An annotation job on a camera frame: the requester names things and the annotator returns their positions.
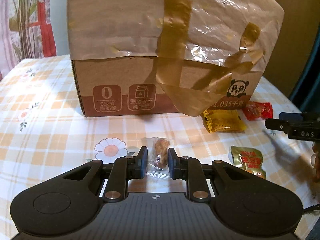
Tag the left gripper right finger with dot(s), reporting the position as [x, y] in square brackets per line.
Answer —
[193, 172]

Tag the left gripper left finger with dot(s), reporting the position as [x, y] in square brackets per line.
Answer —
[119, 173]

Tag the clear brown snack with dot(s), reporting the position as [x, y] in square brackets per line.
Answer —
[157, 166]

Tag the person's right hand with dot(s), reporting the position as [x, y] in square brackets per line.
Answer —
[315, 162]

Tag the red snack packet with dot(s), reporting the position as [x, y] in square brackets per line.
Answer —
[256, 110]

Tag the yellow snack packet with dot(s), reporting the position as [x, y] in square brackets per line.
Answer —
[223, 121]

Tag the gold snack packet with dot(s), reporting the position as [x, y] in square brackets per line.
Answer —
[248, 159]

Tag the wooden door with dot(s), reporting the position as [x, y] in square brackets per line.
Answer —
[294, 45]

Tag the checkered floral tablecloth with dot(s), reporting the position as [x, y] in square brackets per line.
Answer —
[44, 134]

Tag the cardboard box with plastic liner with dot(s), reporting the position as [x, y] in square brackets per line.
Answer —
[134, 57]

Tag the floral red curtain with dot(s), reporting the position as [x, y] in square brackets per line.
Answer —
[26, 32]

